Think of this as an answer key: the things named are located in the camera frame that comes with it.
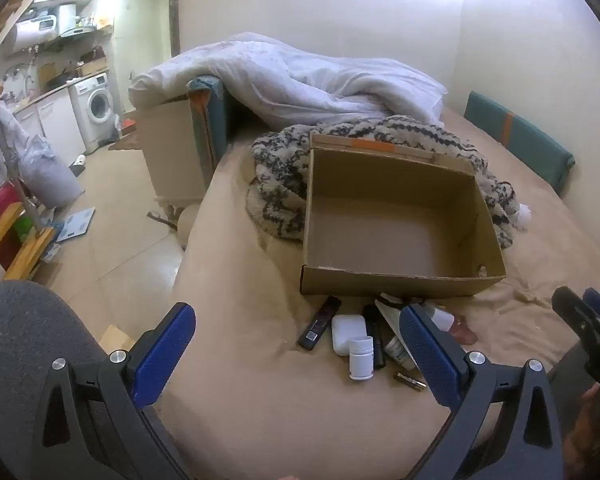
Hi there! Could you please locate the small metal cylinder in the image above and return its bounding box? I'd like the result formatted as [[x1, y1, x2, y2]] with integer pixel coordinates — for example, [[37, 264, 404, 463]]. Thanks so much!
[[395, 372, 427, 391]]

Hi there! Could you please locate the teal cushion with orange strap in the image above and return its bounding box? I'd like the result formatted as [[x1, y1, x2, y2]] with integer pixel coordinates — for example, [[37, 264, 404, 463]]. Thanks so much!
[[187, 75, 233, 171], [463, 91, 576, 196]]

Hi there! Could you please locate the white remote control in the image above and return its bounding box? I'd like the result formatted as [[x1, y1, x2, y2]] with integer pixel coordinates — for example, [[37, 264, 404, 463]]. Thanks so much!
[[374, 294, 421, 372]]

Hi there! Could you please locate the black and white knit blanket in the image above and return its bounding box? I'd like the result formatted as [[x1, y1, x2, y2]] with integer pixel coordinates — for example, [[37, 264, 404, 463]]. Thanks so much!
[[246, 115, 521, 251]]

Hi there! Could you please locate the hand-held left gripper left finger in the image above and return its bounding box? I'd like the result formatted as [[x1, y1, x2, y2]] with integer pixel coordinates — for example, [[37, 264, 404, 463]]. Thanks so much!
[[30, 302, 197, 480]]

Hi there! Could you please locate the white charger adapter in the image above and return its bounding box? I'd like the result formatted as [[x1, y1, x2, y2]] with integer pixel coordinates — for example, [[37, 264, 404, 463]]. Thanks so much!
[[422, 302, 456, 333]]

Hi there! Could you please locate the white pill bottle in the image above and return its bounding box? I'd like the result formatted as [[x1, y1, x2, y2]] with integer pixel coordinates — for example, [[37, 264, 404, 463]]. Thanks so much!
[[348, 337, 374, 380]]

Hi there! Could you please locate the white washing machine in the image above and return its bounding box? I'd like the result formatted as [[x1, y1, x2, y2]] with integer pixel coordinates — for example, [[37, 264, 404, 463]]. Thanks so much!
[[69, 72, 120, 155]]

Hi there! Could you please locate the cardboard box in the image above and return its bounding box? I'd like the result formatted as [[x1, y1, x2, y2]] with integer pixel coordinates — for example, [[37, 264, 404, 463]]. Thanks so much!
[[300, 132, 507, 298]]

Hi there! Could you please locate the person's right hand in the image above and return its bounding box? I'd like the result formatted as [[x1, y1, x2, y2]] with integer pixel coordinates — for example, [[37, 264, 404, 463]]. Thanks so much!
[[562, 382, 600, 480]]

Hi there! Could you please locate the white water heater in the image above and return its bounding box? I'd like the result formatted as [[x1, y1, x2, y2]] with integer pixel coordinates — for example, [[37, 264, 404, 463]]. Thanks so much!
[[2, 2, 78, 56]]

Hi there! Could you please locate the white duvet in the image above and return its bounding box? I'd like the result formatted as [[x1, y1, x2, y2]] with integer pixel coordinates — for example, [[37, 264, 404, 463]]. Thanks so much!
[[128, 31, 448, 133]]

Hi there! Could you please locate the grey filled bag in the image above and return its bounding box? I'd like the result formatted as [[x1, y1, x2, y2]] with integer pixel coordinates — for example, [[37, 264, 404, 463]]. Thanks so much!
[[17, 135, 86, 209]]

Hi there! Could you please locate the white kitchen counter cabinet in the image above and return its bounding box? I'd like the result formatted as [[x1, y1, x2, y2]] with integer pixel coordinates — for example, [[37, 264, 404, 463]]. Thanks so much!
[[11, 87, 87, 166]]

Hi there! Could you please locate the grey fabric chair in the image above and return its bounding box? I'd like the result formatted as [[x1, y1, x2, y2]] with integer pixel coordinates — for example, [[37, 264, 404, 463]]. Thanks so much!
[[0, 280, 131, 480]]

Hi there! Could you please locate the cardboard piece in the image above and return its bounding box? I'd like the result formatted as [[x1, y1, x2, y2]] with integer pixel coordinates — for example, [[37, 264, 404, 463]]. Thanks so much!
[[99, 325, 136, 353]]

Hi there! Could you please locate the black stick device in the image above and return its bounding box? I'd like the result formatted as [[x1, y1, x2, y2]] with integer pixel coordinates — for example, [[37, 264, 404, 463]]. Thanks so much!
[[298, 296, 342, 351], [362, 304, 387, 369]]

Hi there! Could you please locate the wooden rack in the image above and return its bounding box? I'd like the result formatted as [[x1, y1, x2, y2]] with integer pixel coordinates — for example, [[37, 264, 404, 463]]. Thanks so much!
[[0, 182, 56, 286]]

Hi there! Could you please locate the bathroom scale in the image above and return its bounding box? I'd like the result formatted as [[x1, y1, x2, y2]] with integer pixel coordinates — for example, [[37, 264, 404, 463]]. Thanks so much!
[[54, 206, 97, 243]]

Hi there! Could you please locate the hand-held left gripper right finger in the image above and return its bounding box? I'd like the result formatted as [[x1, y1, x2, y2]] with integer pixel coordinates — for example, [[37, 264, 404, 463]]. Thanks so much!
[[400, 305, 566, 480]]

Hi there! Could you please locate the white earbud case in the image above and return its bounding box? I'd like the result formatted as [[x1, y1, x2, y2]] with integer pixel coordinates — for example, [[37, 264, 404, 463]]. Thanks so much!
[[331, 314, 368, 357]]

